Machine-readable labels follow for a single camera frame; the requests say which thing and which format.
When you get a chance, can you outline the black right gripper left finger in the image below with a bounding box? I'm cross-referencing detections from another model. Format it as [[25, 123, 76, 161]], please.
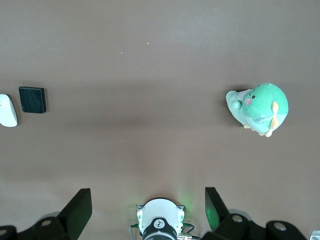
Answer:
[[17, 187, 93, 240]]

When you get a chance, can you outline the white computer mouse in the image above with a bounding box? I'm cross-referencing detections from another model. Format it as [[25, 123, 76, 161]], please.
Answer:
[[0, 93, 19, 128]]

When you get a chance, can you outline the black right base cable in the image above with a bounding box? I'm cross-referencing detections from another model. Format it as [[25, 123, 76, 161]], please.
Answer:
[[128, 223, 201, 240]]

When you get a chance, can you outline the brown table cover mat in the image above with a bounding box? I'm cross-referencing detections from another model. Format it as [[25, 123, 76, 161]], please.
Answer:
[[0, 0, 320, 240]]

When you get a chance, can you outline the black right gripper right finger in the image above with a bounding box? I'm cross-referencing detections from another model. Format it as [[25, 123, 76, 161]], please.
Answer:
[[201, 186, 267, 240]]

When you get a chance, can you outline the green dinosaur plush toy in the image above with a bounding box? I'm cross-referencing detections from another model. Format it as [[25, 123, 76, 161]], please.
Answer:
[[225, 82, 289, 138]]

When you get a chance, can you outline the small black phone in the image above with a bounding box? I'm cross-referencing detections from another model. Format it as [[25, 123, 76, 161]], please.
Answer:
[[18, 86, 48, 114]]

